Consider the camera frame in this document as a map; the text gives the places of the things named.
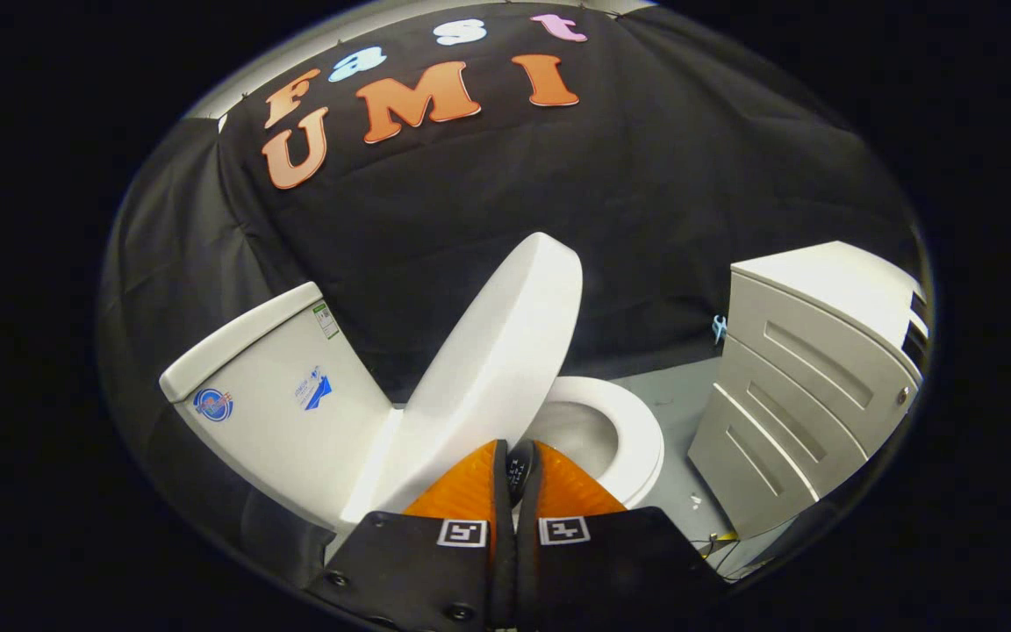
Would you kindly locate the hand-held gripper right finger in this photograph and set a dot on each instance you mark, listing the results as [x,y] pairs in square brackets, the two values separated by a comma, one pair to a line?
[611,570]

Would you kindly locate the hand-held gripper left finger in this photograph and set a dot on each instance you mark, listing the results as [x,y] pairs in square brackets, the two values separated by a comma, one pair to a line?
[435,570]

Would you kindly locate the white toilet lid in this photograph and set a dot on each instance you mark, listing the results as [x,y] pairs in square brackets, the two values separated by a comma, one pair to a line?
[497,369]

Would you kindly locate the white toilet tank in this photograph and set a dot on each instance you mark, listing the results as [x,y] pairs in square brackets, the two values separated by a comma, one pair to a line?
[268,439]

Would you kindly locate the white drawer cabinet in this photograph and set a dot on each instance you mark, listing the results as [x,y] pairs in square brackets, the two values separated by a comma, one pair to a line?
[804,395]

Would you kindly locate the small blue clip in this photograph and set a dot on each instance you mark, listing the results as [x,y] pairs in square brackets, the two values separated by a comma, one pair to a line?
[720,328]

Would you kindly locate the black backdrop cloth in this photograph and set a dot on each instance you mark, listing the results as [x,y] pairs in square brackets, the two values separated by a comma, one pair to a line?
[646,193]

